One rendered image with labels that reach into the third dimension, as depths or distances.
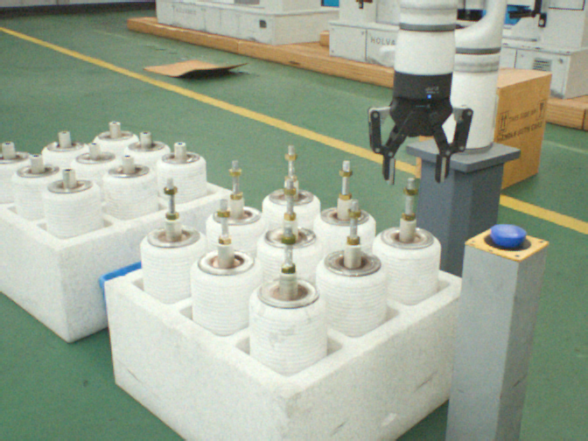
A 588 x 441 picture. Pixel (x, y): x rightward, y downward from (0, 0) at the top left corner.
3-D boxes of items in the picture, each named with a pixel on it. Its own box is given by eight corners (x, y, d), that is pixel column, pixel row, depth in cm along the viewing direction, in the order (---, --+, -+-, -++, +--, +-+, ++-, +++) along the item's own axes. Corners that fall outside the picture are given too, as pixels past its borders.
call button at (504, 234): (500, 235, 83) (501, 220, 82) (530, 245, 80) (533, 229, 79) (482, 245, 80) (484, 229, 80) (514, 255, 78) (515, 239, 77)
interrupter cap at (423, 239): (441, 237, 98) (441, 232, 98) (423, 255, 92) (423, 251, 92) (392, 227, 102) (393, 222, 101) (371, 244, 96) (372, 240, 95)
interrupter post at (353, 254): (363, 269, 88) (365, 246, 87) (346, 270, 88) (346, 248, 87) (358, 261, 90) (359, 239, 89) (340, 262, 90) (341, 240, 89)
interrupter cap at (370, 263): (389, 276, 86) (389, 270, 86) (332, 281, 85) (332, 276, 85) (370, 251, 93) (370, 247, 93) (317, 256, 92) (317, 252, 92)
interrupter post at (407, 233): (417, 239, 97) (419, 218, 96) (411, 245, 95) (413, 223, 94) (402, 235, 98) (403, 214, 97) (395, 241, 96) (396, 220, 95)
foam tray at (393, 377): (291, 299, 132) (291, 213, 125) (466, 386, 106) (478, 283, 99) (115, 383, 107) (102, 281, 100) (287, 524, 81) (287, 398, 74)
